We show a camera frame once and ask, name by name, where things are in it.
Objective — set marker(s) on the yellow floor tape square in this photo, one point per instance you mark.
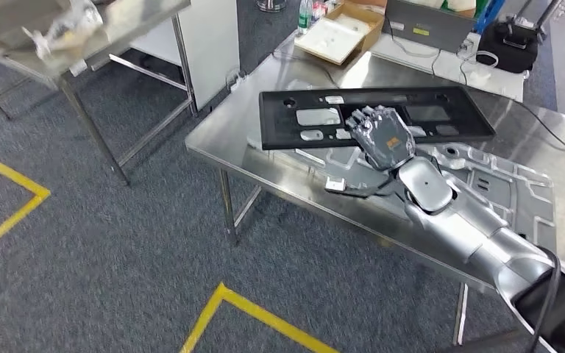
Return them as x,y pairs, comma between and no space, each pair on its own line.
12,174

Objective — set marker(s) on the black camera bracket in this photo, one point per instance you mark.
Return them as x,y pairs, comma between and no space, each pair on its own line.
365,192

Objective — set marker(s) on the stainless steel workbench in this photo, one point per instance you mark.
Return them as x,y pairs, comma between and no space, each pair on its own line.
234,126

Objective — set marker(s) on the grey laptop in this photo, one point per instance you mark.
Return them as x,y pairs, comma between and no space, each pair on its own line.
433,29

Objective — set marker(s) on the black bag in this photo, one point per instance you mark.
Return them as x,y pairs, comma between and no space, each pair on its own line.
502,56

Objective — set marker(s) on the brown cardboard box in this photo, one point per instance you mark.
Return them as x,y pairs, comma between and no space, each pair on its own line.
372,29

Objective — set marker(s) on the person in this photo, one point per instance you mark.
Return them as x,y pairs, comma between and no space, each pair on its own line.
458,4

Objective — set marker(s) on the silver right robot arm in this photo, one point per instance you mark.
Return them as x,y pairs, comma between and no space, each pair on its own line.
458,219

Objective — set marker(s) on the green label plastic bottle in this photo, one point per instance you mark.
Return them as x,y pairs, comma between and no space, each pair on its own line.
305,19

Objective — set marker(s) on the white desk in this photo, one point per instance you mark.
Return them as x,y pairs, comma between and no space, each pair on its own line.
409,61

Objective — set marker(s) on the red snack pack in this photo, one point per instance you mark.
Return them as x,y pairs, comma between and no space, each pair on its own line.
319,10

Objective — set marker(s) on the black stand pole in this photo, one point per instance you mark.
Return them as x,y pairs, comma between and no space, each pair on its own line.
548,14

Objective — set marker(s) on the white cabinet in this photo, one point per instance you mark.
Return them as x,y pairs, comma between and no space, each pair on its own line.
209,48

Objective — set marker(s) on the stainless steel side table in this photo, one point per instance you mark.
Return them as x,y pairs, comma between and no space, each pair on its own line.
131,19

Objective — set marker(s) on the stamped aluminium plate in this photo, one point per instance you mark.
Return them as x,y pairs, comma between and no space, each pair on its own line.
506,195

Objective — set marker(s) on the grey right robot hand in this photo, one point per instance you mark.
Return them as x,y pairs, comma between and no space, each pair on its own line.
385,141

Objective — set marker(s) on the clear plastic bag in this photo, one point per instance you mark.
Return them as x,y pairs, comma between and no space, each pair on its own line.
68,29

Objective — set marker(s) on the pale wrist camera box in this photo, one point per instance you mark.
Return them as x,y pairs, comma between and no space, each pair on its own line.
335,183

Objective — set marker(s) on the round chrome stand base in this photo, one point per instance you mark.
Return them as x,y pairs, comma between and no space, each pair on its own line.
272,6

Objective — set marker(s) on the black plastic panel part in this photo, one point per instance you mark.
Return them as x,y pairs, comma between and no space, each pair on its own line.
275,126

